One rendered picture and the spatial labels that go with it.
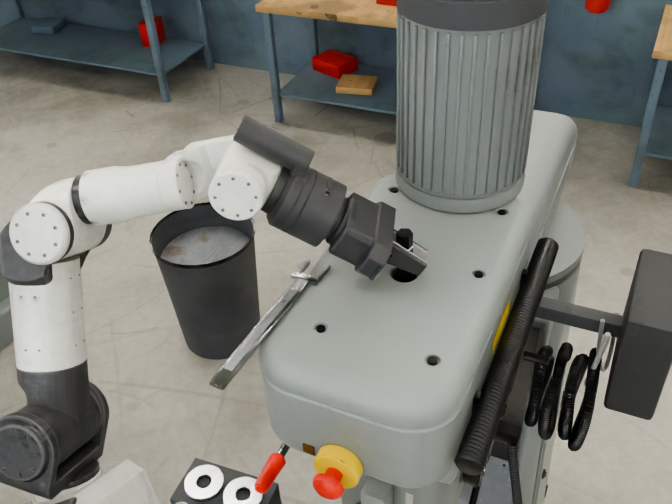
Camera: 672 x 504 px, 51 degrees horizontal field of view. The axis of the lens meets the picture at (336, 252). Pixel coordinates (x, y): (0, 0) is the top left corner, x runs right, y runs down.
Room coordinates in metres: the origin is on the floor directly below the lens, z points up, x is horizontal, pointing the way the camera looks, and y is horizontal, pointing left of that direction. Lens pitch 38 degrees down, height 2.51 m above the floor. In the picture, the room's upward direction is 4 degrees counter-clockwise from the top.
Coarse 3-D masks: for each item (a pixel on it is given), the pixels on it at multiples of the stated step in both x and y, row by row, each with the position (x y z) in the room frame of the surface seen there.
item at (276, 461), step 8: (280, 448) 0.59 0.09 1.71; (288, 448) 0.60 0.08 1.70; (272, 456) 0.58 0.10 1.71; (280, 456) 0.58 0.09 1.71; (272, 464) 0.57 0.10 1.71; (280, 464) 0.57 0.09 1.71; (264, 472) 0.56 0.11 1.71; (272, 472) 0.56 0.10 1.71; (256, 480) 0.55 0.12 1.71; (264, 480) 0.54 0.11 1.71; (272, 480) 0.55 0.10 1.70; (256, 488) 0.54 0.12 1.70; (264, 488) 0.54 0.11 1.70
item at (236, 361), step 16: (320, 272) 0.73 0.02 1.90; (288, 288) 0.70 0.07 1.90; (304, 288) 0.70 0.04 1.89; (288, 304) 0.67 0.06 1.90; (272, 320) 0.64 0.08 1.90; (256, 336) 0.62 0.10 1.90; (240, 352) 0.59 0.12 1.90; (224, 368) 0.57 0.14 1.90; (240, 368) 0.57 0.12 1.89; (224, 384) 0.55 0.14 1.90
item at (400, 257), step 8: (392, 248) 0.71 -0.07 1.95; (400, 248) 0.71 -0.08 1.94; (392, 256) 0.71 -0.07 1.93; (400, 256) 0.71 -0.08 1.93; (408, 256) 0.71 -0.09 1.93; (416, 256) 0.71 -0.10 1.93; (392, 264) 0.71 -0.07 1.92; (400, 264) 0.71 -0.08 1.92; (408, 264) 0.71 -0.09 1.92; (416, 264) 0.71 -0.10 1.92; (424, 264) 0.71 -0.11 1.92; (416, 272) 0.71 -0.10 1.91
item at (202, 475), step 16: (192, 464) 1.02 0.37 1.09; (208, 464) 1.02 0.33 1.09; (192, 480) 0.97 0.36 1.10; (208, 480) 0.98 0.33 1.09; (224, 480) 0.97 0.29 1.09; (240, 480) 0.96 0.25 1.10; (176, 496) 0.94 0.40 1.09; (192, 496) 0.93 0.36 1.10; (208, 496) 0.93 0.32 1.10; (224, 496) 0.92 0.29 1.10; (240, 496) 0.93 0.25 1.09; (256, 496) 0.92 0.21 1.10; (272, 496) 0.93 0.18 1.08
